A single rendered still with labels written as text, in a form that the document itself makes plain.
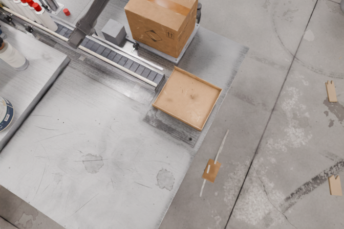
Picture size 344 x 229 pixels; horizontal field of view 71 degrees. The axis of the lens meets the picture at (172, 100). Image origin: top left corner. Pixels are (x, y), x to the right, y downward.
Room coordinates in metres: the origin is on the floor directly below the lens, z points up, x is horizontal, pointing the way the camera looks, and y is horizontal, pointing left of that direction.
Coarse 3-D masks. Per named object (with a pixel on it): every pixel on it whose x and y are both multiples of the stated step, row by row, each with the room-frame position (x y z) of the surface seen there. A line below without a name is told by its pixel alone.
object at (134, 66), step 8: (0, 8) 1.08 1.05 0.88; (8, 8) 1.07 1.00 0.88; (16, 16) 1.01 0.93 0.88; (56, 24) 0.94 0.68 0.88; (48, 32) 0.89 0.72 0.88; (56, 32) 0.88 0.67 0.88; (64, 32) 0.88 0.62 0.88; (64, 40) 0.82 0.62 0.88; (88, 40) 0.82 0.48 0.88; (88, 48) 0.77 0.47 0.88; (96, 48) 0.76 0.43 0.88; (104, 48) 0.76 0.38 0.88; (104, 56) 0.71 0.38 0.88; (112, 56) 0.71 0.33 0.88; (120, 56) 0.70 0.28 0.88; (120, 64) 0.65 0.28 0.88; (128, 64) 0.65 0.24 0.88; (136, 64) 0.65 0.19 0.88; (136, 72) 0.60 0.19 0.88; (144, 72) 0.60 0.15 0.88; (152, 72) 0.60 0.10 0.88; (152, 80) 0.55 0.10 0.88; (160, 80) 0.54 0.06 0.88
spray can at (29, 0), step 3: (27, 0) 0.94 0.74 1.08; (30, 0) 0.94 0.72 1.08; (27, 3) 0.93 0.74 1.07; (30, 3) 0.93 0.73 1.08; (30, 6) 0.93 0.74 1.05; (30, 9) 0.92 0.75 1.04; (33, 9) 0.92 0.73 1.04; (33, 12) 0.92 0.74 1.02; (36, 15) 0.92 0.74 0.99; (39, 18) 0.92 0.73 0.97; (42, 24) 0.92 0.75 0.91
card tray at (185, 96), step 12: (180, 72) 0.61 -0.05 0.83; (168, 84) 0.54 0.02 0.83; (180, 84) 0.54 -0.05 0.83; (192, 84) 0.53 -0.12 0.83; (204, 84) 0.53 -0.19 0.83; (168, 96) 0.47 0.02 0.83; (180, 96) 0.46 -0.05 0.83; (192, 96) 0.46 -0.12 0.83; (204, 96) 0.46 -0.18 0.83; (216, 96) 0.46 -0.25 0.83; (168, 108) 0.40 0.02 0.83; (180, 108) 0.39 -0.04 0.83; (192, 108) 0.39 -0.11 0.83; (204, 108) 0.39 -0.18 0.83; (180, 120) 0.33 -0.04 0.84; (192, 120) 0.32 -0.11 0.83; (204, 120) 0.32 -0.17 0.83
